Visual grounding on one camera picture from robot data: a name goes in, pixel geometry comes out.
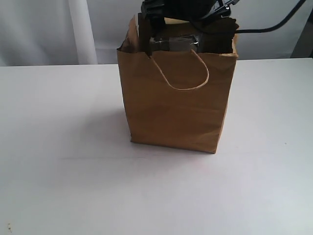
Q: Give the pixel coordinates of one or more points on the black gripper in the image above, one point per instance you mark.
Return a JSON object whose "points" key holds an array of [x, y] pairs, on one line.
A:
{"points": [[186, 10]]}

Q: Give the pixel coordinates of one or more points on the nut jar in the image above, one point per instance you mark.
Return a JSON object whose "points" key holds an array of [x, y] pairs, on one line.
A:
{"points": [[183, 43]]}

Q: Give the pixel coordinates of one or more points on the brown paper bag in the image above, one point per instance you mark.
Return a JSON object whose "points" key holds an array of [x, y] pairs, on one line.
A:
{"points": [[178, 99]]}

